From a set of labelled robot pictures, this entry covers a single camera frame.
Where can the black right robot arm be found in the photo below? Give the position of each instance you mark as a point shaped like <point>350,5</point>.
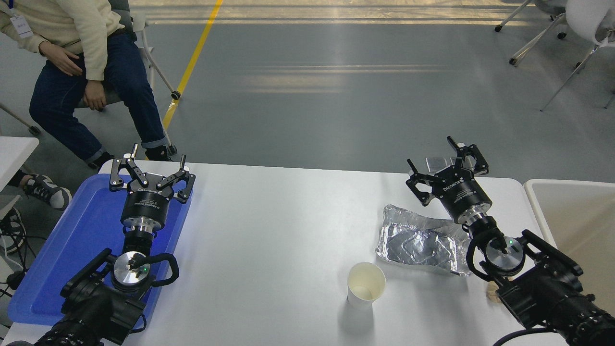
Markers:
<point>552,293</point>

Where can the person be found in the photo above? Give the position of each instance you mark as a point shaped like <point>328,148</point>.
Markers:
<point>72,29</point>

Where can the silver floor plate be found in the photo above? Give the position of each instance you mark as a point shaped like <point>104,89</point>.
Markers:
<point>436,164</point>

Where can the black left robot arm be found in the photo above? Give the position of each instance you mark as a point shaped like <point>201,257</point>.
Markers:
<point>96,307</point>

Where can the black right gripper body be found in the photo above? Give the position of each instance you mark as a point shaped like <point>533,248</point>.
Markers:
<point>461,194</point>

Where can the silver foil tray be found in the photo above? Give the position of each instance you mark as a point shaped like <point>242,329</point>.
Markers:
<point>413,245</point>

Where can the person's right hand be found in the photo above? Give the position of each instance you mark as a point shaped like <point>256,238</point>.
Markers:
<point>62,60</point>

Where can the grey and white sneaker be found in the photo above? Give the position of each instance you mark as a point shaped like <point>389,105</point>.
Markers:
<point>48,192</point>

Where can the grey seat wheeled chair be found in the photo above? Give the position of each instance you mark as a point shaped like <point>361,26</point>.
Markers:
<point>533,41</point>

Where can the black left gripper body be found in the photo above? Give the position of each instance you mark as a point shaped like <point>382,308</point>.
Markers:
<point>146,204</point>

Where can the white id badge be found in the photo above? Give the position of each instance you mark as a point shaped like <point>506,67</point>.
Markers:
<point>21,26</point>

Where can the crumpled tan paper ball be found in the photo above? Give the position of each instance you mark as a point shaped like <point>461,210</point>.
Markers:
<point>492,290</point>

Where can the blue plastic tray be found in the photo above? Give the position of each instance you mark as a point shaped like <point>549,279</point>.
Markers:
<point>72,250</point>

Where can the person's left hand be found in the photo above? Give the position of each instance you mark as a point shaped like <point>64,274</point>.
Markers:
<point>95,96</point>

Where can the large pale bin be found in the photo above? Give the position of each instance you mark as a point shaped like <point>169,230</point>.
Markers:
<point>576,216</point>

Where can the small white side table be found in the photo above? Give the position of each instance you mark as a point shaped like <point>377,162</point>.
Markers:
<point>14,154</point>

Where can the white paper cup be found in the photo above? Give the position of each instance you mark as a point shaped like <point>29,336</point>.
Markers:
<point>366,286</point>

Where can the grey chair with white legs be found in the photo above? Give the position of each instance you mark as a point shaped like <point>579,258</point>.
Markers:
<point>144,53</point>

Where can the white shell chair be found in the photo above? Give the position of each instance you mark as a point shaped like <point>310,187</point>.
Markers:
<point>588,17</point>

